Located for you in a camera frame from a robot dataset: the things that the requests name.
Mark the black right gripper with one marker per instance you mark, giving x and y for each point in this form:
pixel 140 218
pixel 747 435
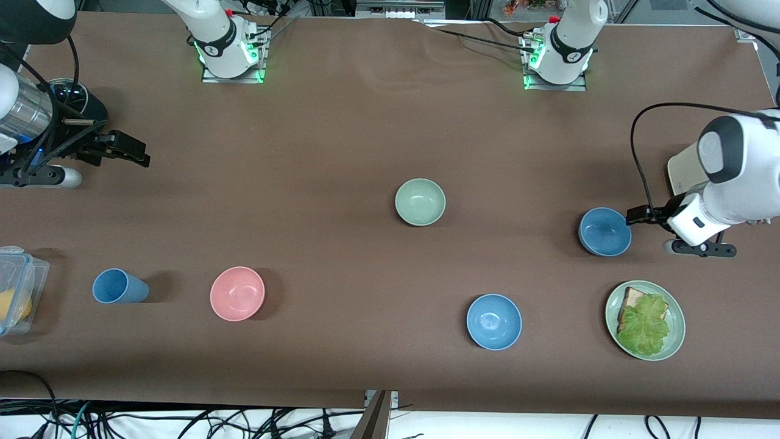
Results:
pixel 90 144

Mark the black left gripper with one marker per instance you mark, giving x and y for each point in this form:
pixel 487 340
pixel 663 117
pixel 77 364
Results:
pixel 659 214

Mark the blue bowl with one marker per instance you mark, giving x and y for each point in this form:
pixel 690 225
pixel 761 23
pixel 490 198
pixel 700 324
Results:
pixel 604 231
pixel 493 321

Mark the green bowl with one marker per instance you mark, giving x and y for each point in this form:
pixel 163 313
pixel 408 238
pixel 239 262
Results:
pixel 420 202

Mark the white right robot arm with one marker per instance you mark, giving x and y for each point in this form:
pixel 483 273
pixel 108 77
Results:
pixel 219 36

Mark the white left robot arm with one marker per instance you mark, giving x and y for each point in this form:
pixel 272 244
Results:
pixel 737 183

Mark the pink bowl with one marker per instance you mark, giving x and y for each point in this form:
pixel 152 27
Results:
pixel 237 294

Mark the glass lid blue knob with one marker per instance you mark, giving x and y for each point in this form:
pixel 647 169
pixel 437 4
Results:
pixel 70 92

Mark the bread slice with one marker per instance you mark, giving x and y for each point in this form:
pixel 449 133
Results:
pixel 632 297

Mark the green lettuce leaf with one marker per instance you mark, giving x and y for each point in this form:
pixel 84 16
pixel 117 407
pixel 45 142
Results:
pixel 645 326

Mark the green plate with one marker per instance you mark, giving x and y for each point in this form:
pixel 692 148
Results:
pixel 676 332

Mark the blue cup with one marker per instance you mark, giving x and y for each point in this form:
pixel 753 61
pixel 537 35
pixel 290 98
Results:
pixel 119 286

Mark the clear plastic container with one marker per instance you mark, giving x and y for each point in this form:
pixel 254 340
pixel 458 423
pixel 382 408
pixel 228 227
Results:
pixel 38 274

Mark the yellow fruit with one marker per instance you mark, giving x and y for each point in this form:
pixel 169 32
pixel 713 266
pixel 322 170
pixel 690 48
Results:
pixel 12 308

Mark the brown table cover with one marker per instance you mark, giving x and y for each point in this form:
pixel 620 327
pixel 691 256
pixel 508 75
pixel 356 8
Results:
pixel 390 134

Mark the grey metal box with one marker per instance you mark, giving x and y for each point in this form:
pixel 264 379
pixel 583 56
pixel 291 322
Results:
pixel 399 7

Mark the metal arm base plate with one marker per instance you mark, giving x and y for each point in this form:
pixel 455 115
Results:
pixel 210 76
pixel 579 86

